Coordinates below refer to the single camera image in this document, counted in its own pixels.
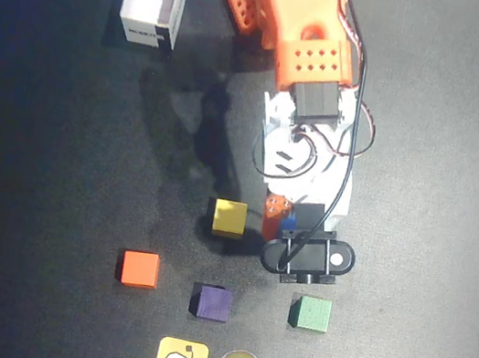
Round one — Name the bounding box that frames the yellow wooden cube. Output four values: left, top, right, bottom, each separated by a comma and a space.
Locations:
204, 195, 250, 242

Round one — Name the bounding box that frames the dark grey table mat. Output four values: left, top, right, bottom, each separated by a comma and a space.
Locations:
0, 0, 479, 358

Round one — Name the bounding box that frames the white cardboard box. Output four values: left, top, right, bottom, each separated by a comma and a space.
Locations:
113, 0, 187, 53

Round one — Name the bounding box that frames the green wooden cube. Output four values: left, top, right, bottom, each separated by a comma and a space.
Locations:
287, 292, 334, 334

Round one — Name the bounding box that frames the purple wooden cube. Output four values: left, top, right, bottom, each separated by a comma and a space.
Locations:
187, 281, 235, 325

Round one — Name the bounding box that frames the orange wooden cube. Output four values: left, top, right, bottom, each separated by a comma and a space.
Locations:
113, 247, 163, 291

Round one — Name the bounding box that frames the black camera cable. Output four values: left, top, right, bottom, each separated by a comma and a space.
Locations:
281, 0, 386, 280

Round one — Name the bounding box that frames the black oval wrist camera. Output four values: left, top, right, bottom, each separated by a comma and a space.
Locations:
256, 220, 359, 296

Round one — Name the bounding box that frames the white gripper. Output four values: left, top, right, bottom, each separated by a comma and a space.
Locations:
254, 156, 358, 255

